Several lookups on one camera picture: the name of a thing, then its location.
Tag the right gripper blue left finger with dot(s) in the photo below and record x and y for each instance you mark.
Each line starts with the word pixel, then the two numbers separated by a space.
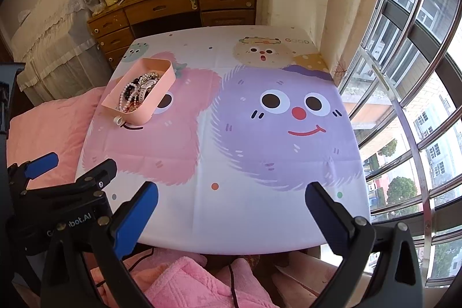
pixel 131 218

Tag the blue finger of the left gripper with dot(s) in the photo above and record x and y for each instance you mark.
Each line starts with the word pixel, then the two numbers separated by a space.
pixel 41 165

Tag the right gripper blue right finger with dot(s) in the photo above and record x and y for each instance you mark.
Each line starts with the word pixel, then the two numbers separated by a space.
pixel 333 220

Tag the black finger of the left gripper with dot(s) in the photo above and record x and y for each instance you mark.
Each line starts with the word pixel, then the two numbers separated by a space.
pixel 98 177

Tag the pink smart watch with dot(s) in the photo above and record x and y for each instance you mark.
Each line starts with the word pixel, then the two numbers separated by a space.
pixel 146 88

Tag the pink jewelry box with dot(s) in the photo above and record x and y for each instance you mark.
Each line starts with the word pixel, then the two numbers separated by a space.
pixel 122 101

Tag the cartoon printed tablecloth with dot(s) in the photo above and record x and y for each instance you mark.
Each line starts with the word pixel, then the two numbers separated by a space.
pixel 252 118

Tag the wooden desk with drawers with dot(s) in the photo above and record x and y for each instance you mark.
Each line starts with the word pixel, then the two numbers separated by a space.
pixel 115 28

